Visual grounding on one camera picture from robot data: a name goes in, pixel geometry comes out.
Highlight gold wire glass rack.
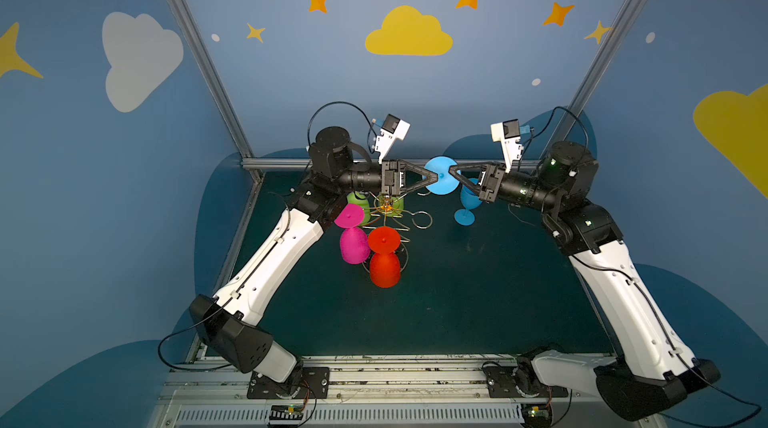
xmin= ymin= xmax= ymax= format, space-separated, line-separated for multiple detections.
xmin=361 ymin=192 xmax=433 ymax=271

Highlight pink wine glass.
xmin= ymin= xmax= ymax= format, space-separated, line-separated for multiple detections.
xmin=334 ymin=204 xmax=371 ymax=264

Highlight green circuit board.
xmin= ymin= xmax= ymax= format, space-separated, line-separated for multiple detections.
xmin=268 ymin=404 xmax=305 ymax=424
xmin=521 ymin=404 xmax=552 ymax=428

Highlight green wine glass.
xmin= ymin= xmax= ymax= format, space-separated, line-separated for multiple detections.
xmin=347 ymin=191 xmax=371 ymax=226
xmin=374 ymin=194 xmax=405 ymax=217

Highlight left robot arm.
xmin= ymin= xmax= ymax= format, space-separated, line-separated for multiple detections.
xmin=189 ymin=126 xmax=439 ymax=384

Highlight left green circuit board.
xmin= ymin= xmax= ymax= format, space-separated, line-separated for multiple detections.
xmin=268 ymin=404 xmax=305 ymax=424

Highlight black right camera cable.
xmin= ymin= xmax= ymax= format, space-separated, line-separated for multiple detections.
xmin=521 ymin=105 xmax=592 ymax=153

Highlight blue wine glass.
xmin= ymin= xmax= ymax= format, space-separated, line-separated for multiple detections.
xmin=424 ymin=156 xmax=459 ymax=196
xmin=454 ymin=186 xmax=482 ymax=226

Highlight green wine glass rear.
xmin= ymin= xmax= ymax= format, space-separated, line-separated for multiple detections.
xmin=374 ymin=194 xmax=405 ymax=217

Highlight green wine glass front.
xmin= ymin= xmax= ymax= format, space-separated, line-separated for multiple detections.
xmin=347 ymin=191 xmax=371 ymax=226

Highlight right green circuit board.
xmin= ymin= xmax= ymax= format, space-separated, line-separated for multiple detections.
xmin=521 ymin=404 xmax=552 ymax=428

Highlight black left camera cable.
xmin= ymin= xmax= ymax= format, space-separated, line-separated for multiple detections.
xmin=305 ymin=101 xmax=379 ymax=153

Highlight aluminium frame rails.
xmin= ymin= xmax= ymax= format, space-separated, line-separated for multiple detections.
xmin=140 ymin=0 xmax=673 ymax=369

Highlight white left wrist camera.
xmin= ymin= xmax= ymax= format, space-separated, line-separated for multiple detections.
xmin=374 ymin=114 xmax=410 ymax=163

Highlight red wine glass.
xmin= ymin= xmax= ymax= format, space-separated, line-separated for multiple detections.
xmin=368 ymin=226 xmax=401 ymax=288

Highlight metal base rail platform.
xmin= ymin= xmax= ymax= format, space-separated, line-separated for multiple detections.
xmin=148 ymin=354 xmax=629 ymax=427

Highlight black camera cable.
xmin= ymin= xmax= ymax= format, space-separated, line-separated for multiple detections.
xmin=521 ymin=105 xmax=592 ymax=153
xmin=305 ymin=101 xmax=379 ymax=153

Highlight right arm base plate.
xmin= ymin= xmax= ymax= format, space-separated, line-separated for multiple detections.
xmin=481 ymin=362 xmax=569 ymax=399

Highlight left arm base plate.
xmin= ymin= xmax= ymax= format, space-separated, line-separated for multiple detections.
xmin=246 ymin=365 xmax=330 ymax=400

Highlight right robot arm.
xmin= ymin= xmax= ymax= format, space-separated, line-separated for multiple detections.
xmin=449 ymin=141 xmax=721 ymax=421

